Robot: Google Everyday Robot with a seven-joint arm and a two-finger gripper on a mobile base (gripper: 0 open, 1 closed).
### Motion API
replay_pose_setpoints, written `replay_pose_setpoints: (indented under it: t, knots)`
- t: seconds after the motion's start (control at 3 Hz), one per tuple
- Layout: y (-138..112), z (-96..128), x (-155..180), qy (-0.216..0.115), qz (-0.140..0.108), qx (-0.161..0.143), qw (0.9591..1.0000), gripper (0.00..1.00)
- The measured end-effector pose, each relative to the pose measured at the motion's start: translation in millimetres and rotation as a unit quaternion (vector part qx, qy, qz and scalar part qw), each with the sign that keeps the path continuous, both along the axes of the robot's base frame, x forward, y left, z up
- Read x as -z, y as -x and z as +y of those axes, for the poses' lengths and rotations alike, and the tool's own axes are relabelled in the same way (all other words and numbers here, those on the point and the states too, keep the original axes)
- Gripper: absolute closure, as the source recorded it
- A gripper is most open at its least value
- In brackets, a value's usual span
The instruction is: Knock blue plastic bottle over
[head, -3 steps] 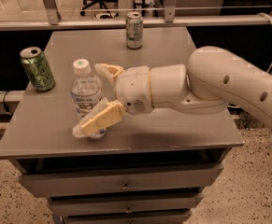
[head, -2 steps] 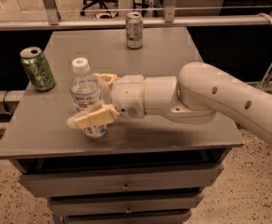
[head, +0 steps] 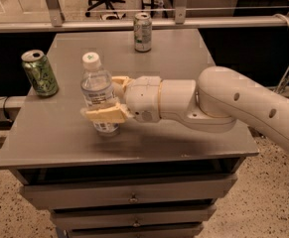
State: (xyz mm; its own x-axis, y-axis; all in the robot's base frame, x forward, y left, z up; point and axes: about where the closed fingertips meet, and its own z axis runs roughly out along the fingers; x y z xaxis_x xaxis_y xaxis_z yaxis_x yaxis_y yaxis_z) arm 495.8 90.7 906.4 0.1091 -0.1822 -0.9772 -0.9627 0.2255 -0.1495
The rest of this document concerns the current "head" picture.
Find grey drawer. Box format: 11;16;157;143
69;223;204;238
20;175;237;209
51;204;217;230

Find grey metal railing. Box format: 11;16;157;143
0;0;289;33

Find middle grey drawer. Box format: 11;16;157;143
51;204;217;230

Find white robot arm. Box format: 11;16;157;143
80;66;289;153

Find grey drawer cabinet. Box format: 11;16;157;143
0;28;260;238

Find clear plastic water bottle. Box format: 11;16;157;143
79;52;121;137

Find bottom grey drawer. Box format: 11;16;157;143
69;223;204;238

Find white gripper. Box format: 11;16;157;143
80;76;162;123

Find white green soda can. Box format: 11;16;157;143
133;12;152;52

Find black office chair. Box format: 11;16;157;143
85;0;126;18

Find top grey drawer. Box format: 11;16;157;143
20;175;237;209

